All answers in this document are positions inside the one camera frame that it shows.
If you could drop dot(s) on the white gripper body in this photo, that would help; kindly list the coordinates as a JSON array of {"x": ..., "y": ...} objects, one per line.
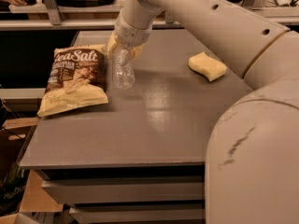
[{"x": 132, "y": 32}]

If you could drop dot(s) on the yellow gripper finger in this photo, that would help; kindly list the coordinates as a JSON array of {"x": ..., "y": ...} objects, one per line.
[
  {"x": 135, "y": 51},
  {"x": 113, "y": 45}
]

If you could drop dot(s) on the clear plastic water bottle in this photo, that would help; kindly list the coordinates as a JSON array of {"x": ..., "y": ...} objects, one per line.
[{"x": 123, "y": 71}]

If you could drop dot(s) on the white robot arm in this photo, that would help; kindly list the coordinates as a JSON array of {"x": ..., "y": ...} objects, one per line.
[{"x": 252, "y": 156}]

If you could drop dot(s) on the brown sea salt chip bag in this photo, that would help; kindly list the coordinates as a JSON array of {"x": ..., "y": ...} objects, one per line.
[{"x": 77, "y": 79}]

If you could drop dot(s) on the yellow sponge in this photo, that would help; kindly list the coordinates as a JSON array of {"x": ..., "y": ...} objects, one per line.
[{"x": 206, "y": 66}]

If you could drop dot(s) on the black computer mouse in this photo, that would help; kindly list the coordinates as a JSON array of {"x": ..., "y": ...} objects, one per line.
[{"x": 30, "y": 2}]

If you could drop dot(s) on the upper grey drawer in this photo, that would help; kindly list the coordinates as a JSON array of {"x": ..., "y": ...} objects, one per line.
[{"x": 126, "y": 190}]

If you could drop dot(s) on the grey drawer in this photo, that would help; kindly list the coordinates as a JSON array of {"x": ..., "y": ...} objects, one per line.
[
  {"x": 126, "y": 190},
  {"x": 154, "y": 213}
]

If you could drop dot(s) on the lower grey drawer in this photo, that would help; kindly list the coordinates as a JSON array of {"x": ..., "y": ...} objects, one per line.
[{"x": 154, "y": 213}]

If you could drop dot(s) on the cardboard box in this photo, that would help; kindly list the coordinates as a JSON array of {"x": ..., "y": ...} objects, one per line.
[{"x": 37, "y": 207}]

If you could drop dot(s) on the middle metal bracket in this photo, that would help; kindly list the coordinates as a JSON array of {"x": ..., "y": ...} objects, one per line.
[{"x": 168, "y": 18}]

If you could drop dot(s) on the left metal bracket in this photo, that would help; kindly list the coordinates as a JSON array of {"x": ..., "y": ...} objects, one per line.
[{"x": 53, "y": 12}]

